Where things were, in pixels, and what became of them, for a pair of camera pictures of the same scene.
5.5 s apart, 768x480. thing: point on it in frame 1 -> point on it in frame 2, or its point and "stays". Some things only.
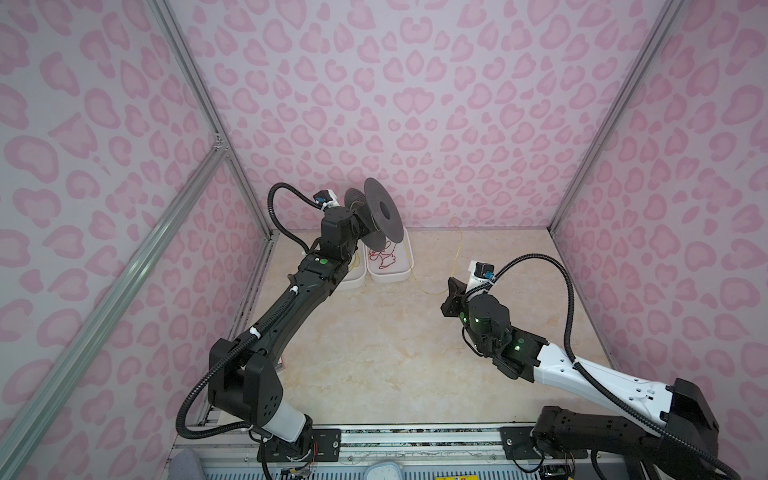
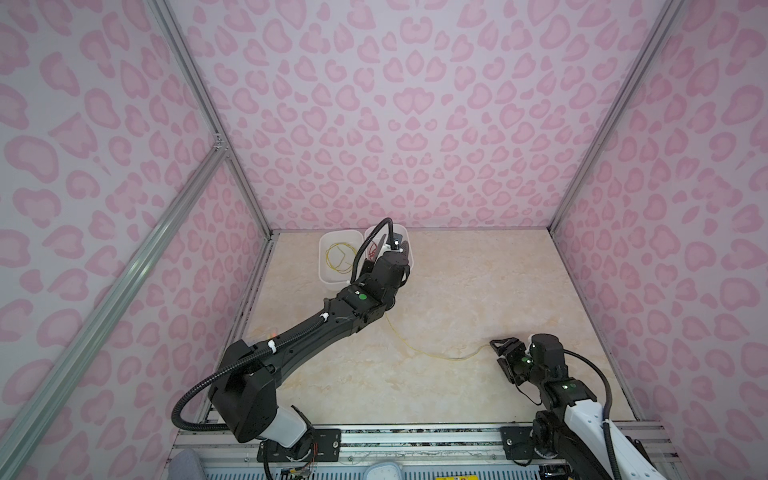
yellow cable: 453,269 -> 428,356
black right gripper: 454,298 -> 511,345
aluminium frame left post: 174,33 stays
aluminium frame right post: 667,16 stays
